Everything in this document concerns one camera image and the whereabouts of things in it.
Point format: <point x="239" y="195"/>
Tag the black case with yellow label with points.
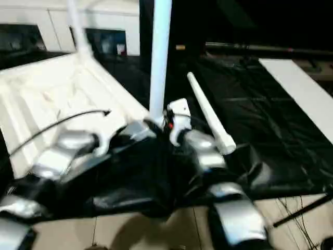
<point x="182" y="23"/>

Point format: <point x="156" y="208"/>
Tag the white plastic table top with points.
<point x="52" y="91"/>

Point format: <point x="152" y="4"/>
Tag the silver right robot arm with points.
<point x="208" y="148"/>

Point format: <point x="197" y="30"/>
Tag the white flat board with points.
<point x="299" y="83"/>

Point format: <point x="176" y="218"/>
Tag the black metal table strut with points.
<point x="304" y="209"/>

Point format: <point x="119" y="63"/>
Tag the black work mat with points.
<point x="260" y="125"/>

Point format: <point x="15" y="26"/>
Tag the white plastic table leg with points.
<point x="208" y="109"/>
<point x="78" y="31"/>
<point x="161" y="52"/>

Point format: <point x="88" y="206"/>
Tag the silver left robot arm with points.
<point x="67" y="148"/>

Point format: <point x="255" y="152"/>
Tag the black metal rod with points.
<point x="273" y="49"/>

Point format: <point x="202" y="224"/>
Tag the white cabinet with glass doors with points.
<point x="104" y="18"/>

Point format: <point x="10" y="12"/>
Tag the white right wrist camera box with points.
<point x="179" y="109"/>

